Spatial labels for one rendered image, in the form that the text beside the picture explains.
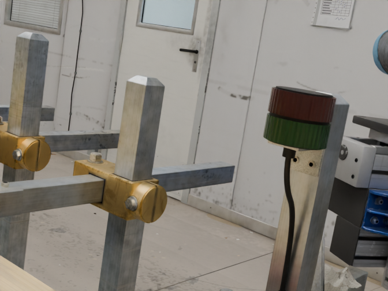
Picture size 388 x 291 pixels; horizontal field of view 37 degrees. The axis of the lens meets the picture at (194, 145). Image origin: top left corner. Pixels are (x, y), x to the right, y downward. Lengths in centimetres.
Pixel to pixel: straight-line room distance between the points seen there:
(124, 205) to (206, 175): 22
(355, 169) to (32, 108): 69
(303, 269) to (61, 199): 30
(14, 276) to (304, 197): 30
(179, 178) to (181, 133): 330
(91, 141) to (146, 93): 37
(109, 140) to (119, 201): 37
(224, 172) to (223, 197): 300
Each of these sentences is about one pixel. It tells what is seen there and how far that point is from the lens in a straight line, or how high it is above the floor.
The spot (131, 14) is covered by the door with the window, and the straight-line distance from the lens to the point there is 459.
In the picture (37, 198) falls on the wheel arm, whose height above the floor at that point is 95.
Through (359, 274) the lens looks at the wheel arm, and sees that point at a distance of 90.
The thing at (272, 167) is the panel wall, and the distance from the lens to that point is 371.
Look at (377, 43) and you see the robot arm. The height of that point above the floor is 122.
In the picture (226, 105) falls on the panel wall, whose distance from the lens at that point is 391.
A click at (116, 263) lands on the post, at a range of 78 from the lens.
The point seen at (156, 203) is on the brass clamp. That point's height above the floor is 95.
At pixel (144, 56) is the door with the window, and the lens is 444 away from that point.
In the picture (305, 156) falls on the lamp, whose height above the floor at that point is 106.
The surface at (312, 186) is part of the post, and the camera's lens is 59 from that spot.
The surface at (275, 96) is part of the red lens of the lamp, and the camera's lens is 54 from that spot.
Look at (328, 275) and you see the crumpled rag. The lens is 82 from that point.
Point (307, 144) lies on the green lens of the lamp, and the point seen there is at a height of 108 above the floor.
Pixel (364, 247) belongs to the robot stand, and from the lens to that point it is 135.
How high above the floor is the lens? 116
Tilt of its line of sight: 10 degrees down
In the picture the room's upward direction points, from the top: 9 degrees clockwise
